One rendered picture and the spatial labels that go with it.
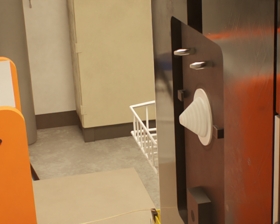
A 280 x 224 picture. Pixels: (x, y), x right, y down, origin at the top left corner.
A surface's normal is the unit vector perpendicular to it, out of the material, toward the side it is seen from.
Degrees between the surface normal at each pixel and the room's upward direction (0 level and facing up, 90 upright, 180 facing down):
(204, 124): 92
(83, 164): 0
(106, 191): 0
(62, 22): 90
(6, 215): 90
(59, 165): 0
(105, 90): 90
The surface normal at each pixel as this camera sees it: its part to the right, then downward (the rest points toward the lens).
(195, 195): -0.05, -0.94
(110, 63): 0.21, 0.30
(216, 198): -0.98, 0.12
